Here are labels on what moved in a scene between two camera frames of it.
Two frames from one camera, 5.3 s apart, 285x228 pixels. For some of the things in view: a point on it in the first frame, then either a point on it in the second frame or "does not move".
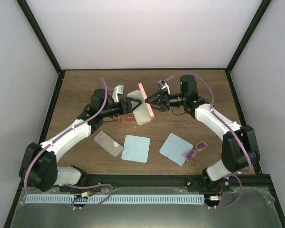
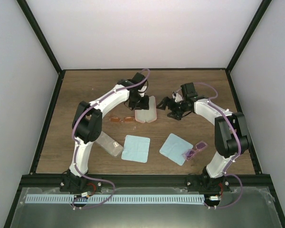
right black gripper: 163,96 to 177,117
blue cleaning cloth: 173,148 does not move
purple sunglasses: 189,154 does not move
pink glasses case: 143,114 does not move
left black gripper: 129,105 to 143,106
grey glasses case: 108,144 does not move
